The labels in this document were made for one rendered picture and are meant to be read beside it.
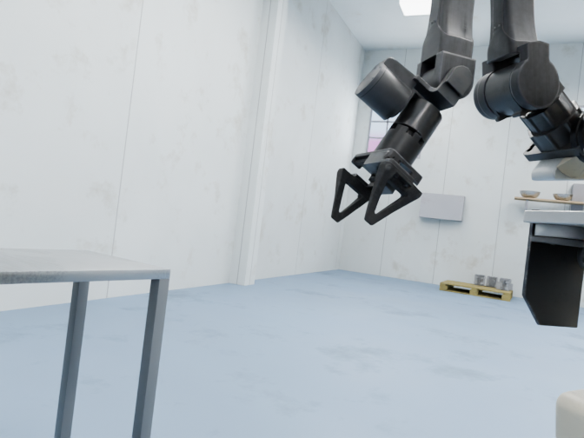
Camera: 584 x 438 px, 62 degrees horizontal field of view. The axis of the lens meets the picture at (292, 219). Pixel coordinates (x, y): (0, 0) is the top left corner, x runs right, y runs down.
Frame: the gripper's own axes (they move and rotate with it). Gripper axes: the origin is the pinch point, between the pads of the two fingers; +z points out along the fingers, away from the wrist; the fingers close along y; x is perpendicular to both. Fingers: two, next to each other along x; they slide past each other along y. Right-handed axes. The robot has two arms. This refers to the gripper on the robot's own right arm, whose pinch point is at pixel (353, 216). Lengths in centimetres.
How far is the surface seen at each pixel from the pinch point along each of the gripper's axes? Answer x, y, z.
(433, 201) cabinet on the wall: 516, -819, -402
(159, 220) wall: 38, -512, -6
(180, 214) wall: 56, -538, -27
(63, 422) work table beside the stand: 10, -125, 87
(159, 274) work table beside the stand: -1, -90, 25
